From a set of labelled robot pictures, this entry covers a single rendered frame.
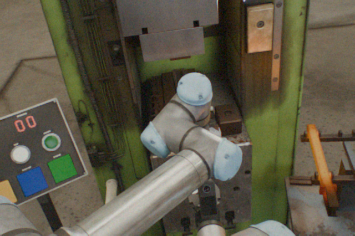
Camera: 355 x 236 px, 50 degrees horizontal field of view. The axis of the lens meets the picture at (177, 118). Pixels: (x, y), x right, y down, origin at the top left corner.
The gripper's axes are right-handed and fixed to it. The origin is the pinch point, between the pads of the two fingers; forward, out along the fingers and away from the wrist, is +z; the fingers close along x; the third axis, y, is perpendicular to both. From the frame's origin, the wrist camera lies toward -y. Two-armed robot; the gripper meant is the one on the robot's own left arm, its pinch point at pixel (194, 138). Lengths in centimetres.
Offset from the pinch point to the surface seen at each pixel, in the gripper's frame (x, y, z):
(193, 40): 4.5, -30.3, -7.2
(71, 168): -41.2, -1.3, 13.4
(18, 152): -55, -6, 5
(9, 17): -220, -364, 324
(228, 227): 12, 16, 69
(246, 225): 20, 17, 67
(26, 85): -147, -175, 221
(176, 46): -1.1, -29.8, -6.3
